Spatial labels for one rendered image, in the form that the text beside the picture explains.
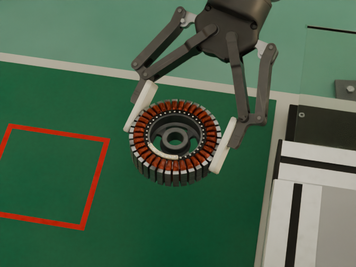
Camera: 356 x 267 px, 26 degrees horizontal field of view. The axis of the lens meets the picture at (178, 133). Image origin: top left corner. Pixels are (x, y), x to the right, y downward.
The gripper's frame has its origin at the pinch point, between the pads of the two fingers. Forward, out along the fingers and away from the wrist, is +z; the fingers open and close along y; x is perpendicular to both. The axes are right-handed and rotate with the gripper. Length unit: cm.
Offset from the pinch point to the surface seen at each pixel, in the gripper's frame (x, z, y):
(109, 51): -118, -19, 65
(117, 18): -124, -30, 70
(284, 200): 22.2, 1.7, -18.0
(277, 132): -25.8, -8.1, -6.4
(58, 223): -10.8, 17.4, 13.6
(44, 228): -10.1, 18.8, 14.9
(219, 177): -19.8, 2.0, -2.6
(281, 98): -28.9, -13.5, -4.2
